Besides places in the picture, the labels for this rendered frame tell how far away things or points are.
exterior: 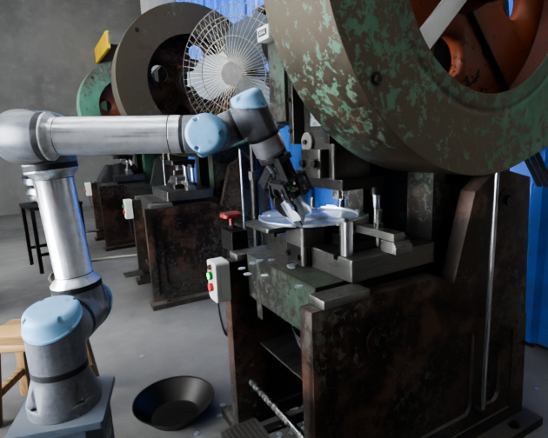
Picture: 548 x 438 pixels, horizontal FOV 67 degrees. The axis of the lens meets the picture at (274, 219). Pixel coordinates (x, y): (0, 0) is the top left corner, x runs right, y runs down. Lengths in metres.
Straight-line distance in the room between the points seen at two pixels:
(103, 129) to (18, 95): 6.78
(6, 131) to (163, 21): 1.65
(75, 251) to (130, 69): 1.47
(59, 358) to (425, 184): 1.02
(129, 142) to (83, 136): 0.08
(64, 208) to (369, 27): 0.75
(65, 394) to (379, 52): 0.90
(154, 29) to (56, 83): 5.30
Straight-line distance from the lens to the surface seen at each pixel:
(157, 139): 0.85
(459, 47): 1.02
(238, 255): 1.38
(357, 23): 0.72
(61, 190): 1.07
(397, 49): 0.77
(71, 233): 1.08
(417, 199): 1.31
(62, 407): 1.05
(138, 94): 2.39
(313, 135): 1.25
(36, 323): 0.99
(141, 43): 2.44
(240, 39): 1.99
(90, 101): 4.08
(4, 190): 7.65
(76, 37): 7.82
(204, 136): 0.81
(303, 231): 1.17
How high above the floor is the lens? 1.02
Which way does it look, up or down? 11 degrees down
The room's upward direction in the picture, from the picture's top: 2 degrees counter-clockwise
